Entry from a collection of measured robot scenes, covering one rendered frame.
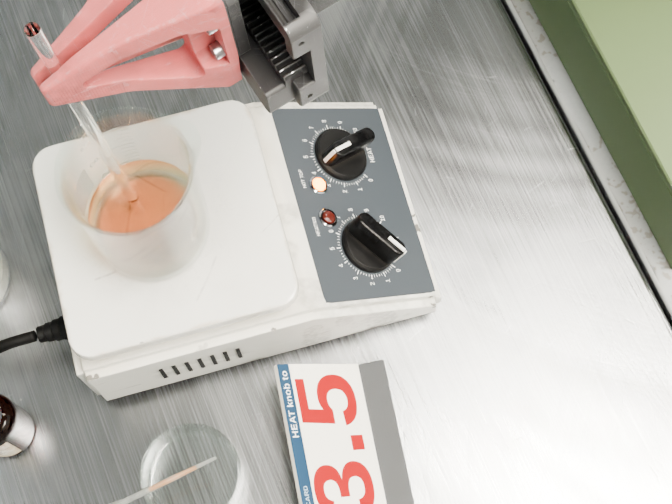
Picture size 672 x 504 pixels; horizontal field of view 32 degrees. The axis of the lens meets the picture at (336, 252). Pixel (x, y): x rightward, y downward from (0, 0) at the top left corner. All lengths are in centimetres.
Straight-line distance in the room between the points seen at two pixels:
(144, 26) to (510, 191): 33
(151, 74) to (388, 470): 28
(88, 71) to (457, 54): 34
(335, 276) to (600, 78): 20
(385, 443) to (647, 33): 28
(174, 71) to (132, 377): 21
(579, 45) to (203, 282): 27
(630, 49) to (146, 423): 35
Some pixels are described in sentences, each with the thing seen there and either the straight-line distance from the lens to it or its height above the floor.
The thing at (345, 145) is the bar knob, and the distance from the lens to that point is 65.
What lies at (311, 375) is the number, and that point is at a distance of 65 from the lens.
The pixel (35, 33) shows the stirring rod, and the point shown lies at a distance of 44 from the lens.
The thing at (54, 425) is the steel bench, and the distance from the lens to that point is 70.
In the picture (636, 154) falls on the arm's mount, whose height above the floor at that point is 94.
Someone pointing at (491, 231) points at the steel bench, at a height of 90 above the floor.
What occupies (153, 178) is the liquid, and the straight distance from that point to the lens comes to 61.
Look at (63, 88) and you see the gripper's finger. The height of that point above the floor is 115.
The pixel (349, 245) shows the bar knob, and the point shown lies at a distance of 64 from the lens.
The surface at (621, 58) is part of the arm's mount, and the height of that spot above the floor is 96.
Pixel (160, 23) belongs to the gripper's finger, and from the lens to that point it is 45.
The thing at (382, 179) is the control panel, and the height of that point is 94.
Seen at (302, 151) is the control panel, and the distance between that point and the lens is 66.
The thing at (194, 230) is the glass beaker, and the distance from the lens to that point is 58.
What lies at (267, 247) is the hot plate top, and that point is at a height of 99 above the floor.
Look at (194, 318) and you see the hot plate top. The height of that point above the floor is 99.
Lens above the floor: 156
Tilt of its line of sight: 72 degrees down
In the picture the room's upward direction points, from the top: 4 degrees counter-clockwise
